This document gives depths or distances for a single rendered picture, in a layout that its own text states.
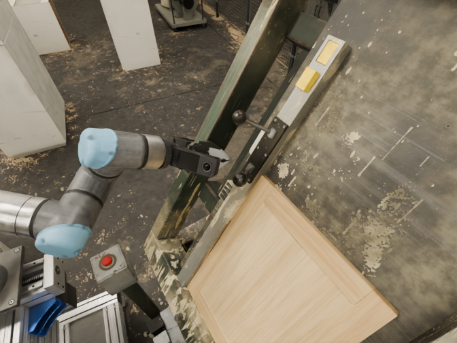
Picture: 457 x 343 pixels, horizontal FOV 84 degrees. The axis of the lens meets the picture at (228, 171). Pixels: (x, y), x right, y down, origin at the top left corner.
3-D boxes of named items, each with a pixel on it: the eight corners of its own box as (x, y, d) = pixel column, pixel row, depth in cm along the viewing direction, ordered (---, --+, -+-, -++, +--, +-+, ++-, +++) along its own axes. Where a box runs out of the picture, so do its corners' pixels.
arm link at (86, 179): (57, 203, 53) (70, 180, 47) (81, 165, 61) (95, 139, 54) (94, 218, 57) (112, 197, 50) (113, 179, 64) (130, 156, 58)
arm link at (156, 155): (151, 138, 51) (144, 176, 53) (171, 141, 54) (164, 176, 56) (135, 130, 56) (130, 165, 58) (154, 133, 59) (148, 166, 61)
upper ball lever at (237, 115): (271, 137, 71) (228, 118, 66) (277, 126, 69) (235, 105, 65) (274, 143, 68) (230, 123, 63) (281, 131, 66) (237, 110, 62)
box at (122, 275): (105, 273, 116) (88, 257, 102) (130, 259, 120) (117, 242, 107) (112, 297, 109) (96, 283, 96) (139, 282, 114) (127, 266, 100)
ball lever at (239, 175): (243, 168, 75) (227, 183, 63) (249, 158, 74) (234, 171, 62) (254, 175, 75) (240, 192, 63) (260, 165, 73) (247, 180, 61)
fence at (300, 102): (184, 273, 103) (176, 276, 100) (335, 40, 62) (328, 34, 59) (190, 284, 100) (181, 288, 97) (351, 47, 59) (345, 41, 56)
